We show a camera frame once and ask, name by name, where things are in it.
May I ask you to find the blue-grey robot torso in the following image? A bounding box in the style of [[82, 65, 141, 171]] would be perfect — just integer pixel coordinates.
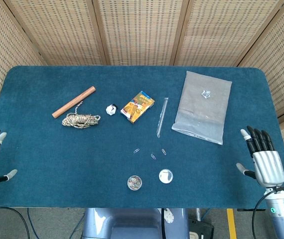
[[81, 208, 190, 239]]

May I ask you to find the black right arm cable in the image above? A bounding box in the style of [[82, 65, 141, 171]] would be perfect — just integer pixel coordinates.
[[252, 186, 284, 239]]

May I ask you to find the clear round paperclip container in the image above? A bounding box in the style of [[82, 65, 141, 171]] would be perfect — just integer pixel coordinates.
[[127, 175, 143, 192]]

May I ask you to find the coiled twine rope bundle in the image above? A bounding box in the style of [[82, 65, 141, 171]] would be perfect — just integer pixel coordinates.
[[61, 101, 101, 129]]

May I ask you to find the black floor cable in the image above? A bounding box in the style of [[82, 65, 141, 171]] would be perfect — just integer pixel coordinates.
[[0, 204, 31, 239]]

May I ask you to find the blue floor cable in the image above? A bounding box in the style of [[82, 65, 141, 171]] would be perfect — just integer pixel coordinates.
[[26, 208, 41, 239]]

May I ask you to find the blue felt table cover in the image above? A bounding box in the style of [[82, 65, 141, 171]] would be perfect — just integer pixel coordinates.
[[0, 65, 284, 209]]

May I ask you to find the black floor box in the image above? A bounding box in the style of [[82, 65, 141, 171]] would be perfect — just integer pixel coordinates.
[[188, 218, 215, 239]]

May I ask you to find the woven bamboo folding screen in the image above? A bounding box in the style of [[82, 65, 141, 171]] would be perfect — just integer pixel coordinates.
[[0, 0, 284, 180]]

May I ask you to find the clear plastic petri dish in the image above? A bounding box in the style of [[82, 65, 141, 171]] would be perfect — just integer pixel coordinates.
[[158, 168, 174, 185]]

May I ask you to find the clear plastic tube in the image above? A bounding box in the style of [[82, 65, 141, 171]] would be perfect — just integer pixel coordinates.
[[156, 97, 169, 138]]

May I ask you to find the yellow cardboard box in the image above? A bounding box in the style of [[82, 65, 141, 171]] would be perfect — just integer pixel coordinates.
[[120, 90, 155, 124]]

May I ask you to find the wooden dowel stick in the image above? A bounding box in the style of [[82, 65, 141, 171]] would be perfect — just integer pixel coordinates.
[[51, 86, 97, 119]]

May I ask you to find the grey plastic zip bag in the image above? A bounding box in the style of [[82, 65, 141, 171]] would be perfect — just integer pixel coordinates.
[[171, 70, 233, 145]]

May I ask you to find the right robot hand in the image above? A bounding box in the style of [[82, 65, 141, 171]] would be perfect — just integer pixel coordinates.
[[236, 125, 284, 188]]

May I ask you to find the small white pouch black string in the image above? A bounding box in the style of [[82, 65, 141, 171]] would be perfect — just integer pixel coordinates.
[[105, 104, 119, 117]]

